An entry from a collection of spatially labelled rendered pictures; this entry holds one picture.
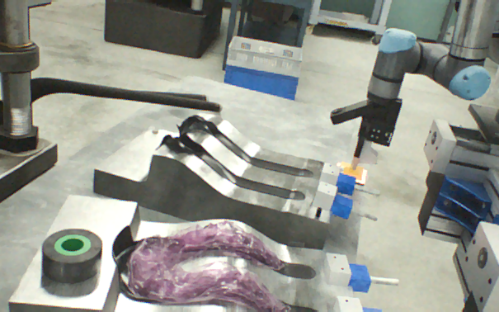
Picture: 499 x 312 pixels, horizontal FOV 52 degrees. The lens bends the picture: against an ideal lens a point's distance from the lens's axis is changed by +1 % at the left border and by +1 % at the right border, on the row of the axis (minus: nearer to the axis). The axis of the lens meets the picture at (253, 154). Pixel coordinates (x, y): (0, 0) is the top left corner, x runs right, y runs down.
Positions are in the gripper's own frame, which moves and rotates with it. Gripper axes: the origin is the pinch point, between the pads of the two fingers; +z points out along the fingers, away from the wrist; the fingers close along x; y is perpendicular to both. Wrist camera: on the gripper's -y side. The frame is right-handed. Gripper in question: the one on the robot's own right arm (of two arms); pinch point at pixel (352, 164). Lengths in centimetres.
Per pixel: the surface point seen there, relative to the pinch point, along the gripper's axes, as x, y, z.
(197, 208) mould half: -38.4, -28.5, 1.1
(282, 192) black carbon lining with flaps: -30.7, -13.0, -3.6
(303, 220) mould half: -38.5, -7.1, -3.2
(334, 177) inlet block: -23.3, -3.6, -6.6
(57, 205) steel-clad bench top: -46, -55, 5
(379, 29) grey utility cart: 556, -1, 61
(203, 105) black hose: 16, -47, 1
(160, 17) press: 318, -195, 53
